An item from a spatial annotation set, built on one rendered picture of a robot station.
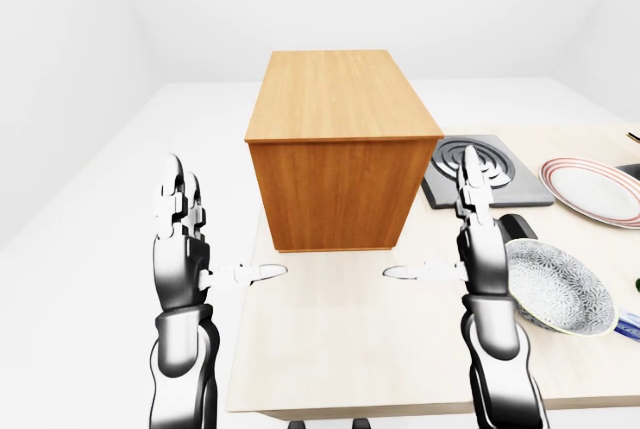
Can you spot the white plate with red rings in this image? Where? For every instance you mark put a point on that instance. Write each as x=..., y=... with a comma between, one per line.
x=592, y=189

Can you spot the small dark shape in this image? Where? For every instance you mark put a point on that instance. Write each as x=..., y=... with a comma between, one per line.
x=361, y=424
x=297, y=425

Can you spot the small dark thin object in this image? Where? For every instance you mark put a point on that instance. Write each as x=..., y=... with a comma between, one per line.
x=635, y=137

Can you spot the patterned grey white bowl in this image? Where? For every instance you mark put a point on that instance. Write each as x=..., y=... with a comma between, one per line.
x=560, y=284

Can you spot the blue and white object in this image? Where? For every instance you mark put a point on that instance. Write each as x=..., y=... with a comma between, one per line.
x=630, y=325

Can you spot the dark object at table edge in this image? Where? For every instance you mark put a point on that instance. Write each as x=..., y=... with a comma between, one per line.
x=631, y=171

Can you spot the flat dark stove plate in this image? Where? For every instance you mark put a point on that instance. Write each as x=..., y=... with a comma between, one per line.
x=520, y=184

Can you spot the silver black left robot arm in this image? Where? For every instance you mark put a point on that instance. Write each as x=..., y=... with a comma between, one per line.
x=180, y=349

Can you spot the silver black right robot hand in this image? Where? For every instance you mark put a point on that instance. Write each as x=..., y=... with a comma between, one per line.
x=482, y=261

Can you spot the wooden cabinet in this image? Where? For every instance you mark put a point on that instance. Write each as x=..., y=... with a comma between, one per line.
x=330, y=149

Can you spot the round black knob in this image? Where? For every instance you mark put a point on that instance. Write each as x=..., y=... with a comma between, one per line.
x=520, y=228

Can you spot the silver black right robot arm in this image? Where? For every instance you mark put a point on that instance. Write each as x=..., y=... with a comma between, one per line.
x=495, y=344

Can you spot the small green object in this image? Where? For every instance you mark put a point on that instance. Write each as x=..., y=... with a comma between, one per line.
x=637, y=285

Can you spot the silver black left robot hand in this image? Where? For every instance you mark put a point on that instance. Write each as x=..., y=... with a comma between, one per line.
x=175, y=269

